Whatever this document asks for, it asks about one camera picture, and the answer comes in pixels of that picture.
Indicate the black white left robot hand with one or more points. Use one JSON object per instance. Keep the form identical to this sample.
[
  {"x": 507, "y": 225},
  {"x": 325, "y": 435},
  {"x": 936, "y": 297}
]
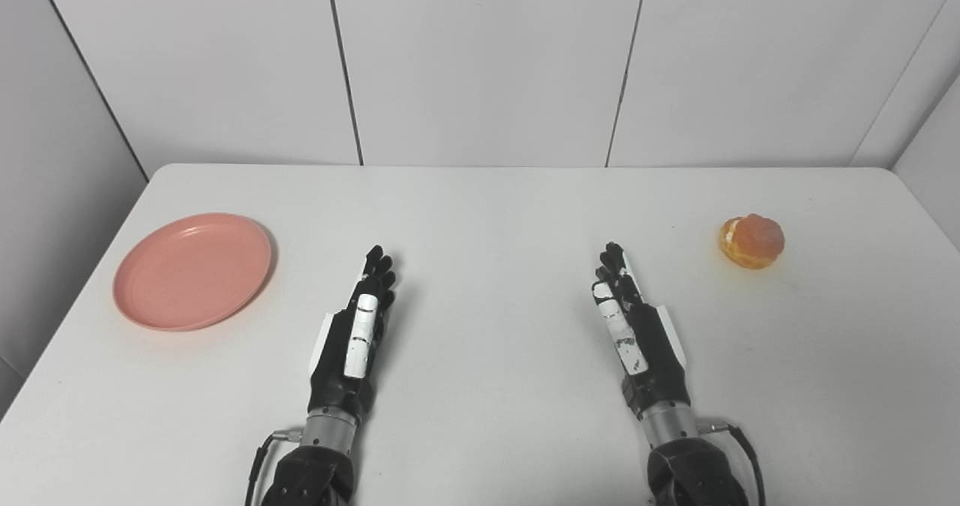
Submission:
[{"x": 337, "y": 371}]

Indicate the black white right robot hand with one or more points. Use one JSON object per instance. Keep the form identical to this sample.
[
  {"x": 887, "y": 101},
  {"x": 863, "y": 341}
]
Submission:
[{"x": 652, "y": 356}]

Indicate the orange cream puff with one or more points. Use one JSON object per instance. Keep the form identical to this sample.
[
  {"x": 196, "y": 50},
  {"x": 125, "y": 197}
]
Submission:
[{"x": 754, "y": 242}]

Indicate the pink round plate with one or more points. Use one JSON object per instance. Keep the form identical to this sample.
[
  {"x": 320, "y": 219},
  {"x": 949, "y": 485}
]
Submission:
[{"x": 191, "y": 273}]

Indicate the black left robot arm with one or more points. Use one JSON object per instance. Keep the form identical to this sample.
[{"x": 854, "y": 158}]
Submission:
[{"x": 315, "y": 480}]

